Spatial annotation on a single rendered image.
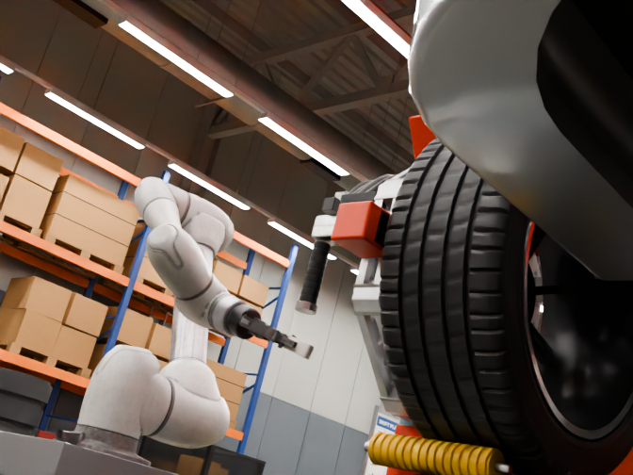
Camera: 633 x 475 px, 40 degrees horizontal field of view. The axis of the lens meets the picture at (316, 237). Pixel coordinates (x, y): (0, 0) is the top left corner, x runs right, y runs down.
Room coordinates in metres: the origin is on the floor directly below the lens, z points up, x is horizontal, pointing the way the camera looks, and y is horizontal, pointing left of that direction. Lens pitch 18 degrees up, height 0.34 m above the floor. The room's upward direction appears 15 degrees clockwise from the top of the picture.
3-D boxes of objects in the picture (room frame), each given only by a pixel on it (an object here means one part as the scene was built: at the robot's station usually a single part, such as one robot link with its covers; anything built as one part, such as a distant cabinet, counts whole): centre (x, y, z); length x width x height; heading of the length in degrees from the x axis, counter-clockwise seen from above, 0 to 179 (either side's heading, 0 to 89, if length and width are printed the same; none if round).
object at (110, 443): (2.17, 0.39, 0.42); 0.22 x 0.18 x 0.06; 134
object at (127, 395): (2.20, 0.37, 0.56); 0.18 x 0.16 x 0.22; 128
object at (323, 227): (1.67, -0.04, 0.93); 0.09 x 0.05 x 0.05; 44
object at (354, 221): (1.42, -0.08, 0.85); 0.09 x 0.08 x 0.07; 134
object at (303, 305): (1.69, -0.02, 0.83); 0.04 x 0.04 x 0.16
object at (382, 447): (1.48, -0.29, 0.51); 0.29 x 0.06 x 0.06; 44
